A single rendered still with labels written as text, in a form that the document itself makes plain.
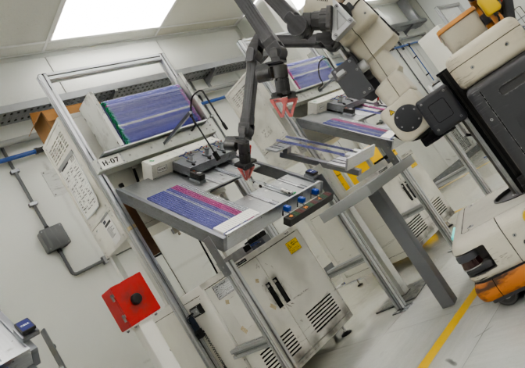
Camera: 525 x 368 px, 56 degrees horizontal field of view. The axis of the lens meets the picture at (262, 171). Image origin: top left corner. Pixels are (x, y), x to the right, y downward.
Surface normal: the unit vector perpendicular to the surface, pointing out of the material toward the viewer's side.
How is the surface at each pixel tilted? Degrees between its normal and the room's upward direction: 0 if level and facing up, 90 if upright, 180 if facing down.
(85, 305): 89
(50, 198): 90
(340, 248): 90
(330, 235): 90
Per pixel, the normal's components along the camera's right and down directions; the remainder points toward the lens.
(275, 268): 0.55, -0.46
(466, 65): -0.40, 0.12
